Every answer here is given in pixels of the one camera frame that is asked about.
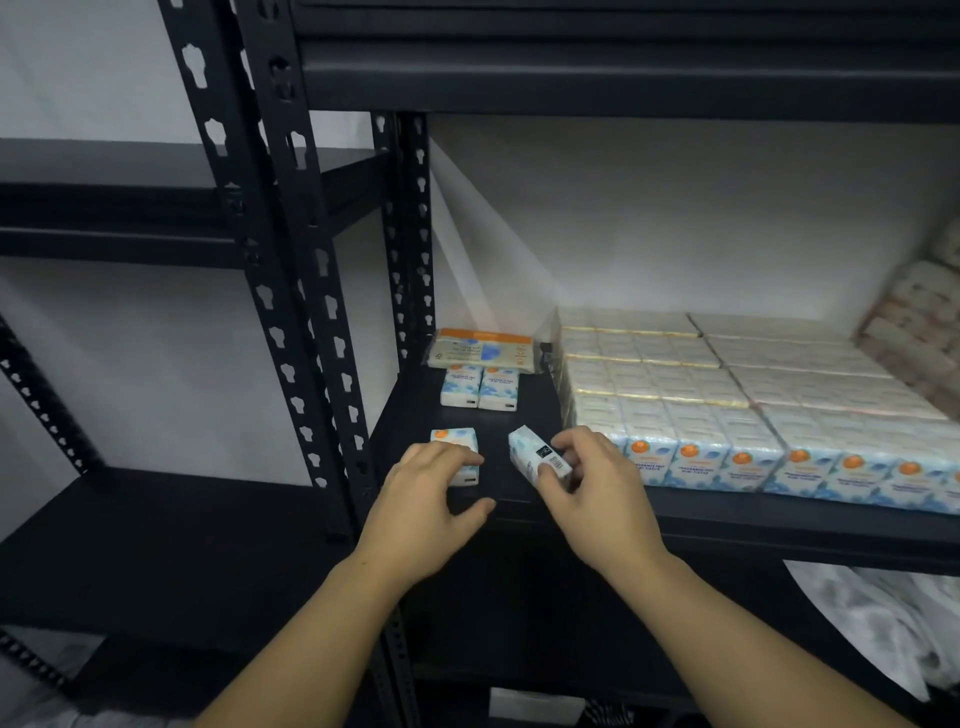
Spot white cloth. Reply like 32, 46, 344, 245
783, 560, 960, 703

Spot small blue white tissue packet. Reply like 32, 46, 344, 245
508, 425, 575, 489
429, 427, 480, 487
478, 365, 520, 413

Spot blue white plastic packet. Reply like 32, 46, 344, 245
440, 365, 484, 410

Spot person's left hand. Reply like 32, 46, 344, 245
352, 440, 498, 594

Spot person's right forearm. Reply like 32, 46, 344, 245
607, 551, 916, 728

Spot person's right hand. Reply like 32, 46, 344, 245
536, 425, 669, 583

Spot orange-topped tissue pack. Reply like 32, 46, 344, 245
425, 327, 538, 375

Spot black mesh basket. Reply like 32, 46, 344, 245
583, 698, 635, 728

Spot person's left forearm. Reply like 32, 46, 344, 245
194, 551, 410, 728

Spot white box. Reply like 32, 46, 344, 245
488, 687, 586, 725

